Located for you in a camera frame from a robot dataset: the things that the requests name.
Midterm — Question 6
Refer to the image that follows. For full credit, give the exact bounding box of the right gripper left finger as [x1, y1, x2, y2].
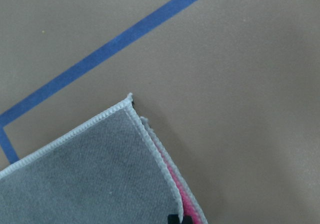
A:
[167, 214, 180, 224]

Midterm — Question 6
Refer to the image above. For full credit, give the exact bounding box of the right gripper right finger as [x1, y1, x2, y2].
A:
[181, 215, 193, 224]

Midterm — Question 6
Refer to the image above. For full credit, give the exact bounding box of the pink and grey towel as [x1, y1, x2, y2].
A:
[0, 94, 207, 224]

